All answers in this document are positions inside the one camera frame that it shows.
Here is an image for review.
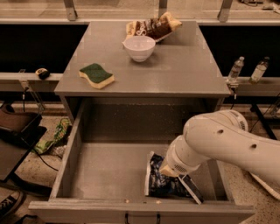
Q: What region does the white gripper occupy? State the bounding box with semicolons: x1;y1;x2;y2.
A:
159;136;209;178

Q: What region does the blue chip bag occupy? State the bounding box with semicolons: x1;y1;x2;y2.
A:
144;151;204;205

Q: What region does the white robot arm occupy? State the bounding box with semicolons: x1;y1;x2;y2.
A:
160;109;280;184

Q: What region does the open grey drawer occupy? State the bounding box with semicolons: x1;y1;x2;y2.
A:
29;98;255;224

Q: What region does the grey cabinet counter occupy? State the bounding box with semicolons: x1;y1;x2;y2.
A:
55;20;229;118

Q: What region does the green chip bag on floor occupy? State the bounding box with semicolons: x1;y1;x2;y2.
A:
32;118;72;155

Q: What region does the brown chip bag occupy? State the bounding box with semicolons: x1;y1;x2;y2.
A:
126;12;182;43

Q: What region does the green yellow sponge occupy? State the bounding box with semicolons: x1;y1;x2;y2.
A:
79;63;115;89

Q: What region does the white bowl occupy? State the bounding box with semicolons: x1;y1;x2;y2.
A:
122;36;156;62

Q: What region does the clear water bottle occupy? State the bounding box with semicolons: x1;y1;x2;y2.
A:
226;56;244;87

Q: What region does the black chair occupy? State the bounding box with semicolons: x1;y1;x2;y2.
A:
0;103;52;196

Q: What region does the black yellow tape measure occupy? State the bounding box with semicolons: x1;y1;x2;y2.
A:
35;68;50;80

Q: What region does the black shoe lower left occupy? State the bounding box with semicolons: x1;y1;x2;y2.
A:
0;191;23;220

